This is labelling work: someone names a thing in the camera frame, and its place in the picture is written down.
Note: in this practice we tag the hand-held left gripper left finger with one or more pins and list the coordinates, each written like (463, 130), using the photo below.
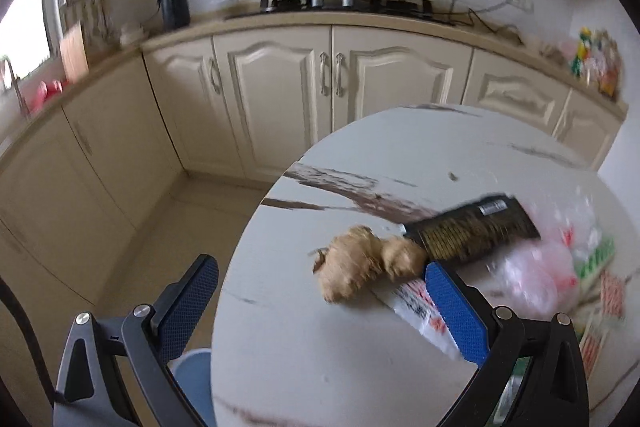
(187, 302)

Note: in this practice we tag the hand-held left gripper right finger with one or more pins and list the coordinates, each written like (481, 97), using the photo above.
(457, 312)

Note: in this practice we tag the white packet with red print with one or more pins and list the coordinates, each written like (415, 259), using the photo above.
(412, 304)

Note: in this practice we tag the light blue trash bin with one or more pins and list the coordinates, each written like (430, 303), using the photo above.
(192, 387)

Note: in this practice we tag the red checkered sachet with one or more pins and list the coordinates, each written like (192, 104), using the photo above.
(590, 352)
(612, 297)

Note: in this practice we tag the pink white plastic bag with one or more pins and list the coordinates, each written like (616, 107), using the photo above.
(530, 277)

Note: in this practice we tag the dark patterned packet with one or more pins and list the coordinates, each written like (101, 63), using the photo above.
(470, 232)

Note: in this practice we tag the ginger root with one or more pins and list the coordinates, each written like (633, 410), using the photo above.
(350, 262)

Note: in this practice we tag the green checkered noodle packet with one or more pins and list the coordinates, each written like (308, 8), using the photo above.
(595, 259)

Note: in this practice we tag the red plastic items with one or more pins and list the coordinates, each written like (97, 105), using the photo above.
(46, 92)

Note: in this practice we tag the white dishes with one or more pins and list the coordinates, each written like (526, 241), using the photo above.
(134, 36)

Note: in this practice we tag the wooden cutting board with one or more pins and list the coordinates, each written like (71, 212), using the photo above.
(74, 52)

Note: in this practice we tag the metal faucet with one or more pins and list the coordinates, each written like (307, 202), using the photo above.
(14, 84)

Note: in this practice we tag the group of condiment bottles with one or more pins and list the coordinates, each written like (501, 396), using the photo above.
(597, 62)

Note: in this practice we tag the black kettle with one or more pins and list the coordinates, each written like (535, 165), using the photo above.
(175, 9)

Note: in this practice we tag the window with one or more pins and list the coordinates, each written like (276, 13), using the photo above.
(25, 27)

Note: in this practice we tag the wall utensil rack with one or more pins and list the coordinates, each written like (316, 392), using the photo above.
(92, 7)

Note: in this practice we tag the white wall socket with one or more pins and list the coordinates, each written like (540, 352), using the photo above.
(520, 1)

